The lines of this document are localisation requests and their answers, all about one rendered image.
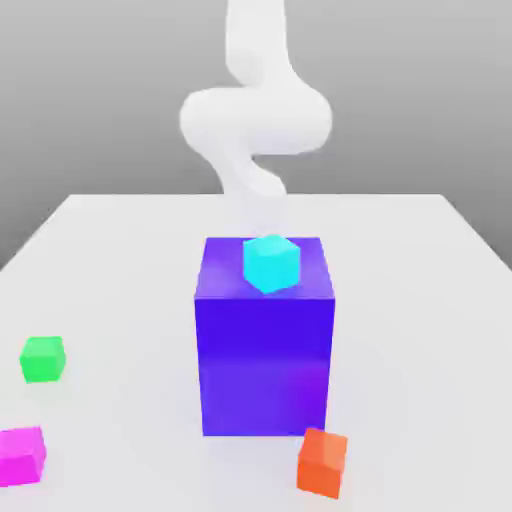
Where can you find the large blue box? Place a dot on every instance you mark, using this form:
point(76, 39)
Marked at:
point(264, 360)

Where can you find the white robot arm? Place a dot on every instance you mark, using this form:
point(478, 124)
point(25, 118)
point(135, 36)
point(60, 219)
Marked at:
point(256, 120)

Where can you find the small orange cube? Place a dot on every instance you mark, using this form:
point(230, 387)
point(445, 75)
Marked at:
point(322, 464)

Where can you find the small green cube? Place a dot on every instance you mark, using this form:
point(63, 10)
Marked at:
point(42, 360)

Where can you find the small magenta cube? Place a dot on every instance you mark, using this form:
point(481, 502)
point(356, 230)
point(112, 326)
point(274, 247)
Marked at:
point(20, 456)

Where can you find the small cyan cube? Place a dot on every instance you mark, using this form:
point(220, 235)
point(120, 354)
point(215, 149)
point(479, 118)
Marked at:
point(271, 264)

